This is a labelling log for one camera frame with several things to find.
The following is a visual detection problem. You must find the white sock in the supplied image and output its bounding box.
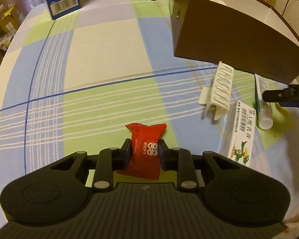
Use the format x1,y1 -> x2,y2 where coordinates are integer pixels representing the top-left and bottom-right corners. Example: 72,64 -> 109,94
285,220 -> 299,237

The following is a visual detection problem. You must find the brown cardboard storage box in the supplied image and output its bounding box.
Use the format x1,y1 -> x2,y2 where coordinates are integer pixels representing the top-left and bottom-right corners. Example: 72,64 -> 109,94
170,0 -> 299,84

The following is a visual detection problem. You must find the checkered tablecloth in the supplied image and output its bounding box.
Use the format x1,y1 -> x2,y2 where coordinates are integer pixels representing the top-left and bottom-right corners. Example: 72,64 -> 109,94
0,0 -> 299,229

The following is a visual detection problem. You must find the white hair claw clip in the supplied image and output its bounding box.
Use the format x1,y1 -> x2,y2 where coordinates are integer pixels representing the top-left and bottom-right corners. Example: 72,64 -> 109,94
198,61 -> 234,121

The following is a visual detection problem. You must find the red candy packet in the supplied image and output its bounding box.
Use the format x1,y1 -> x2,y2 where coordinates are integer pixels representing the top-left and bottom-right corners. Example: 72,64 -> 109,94
117,123 -> 167,181

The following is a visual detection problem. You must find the white ointment box green bird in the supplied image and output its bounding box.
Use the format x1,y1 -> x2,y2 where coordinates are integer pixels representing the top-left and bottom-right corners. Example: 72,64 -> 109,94
219,101 -> 256,167

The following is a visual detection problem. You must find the white cream tube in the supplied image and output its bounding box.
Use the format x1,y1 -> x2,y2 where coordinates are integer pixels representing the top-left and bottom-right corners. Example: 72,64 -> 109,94
254,74 -> 273,130

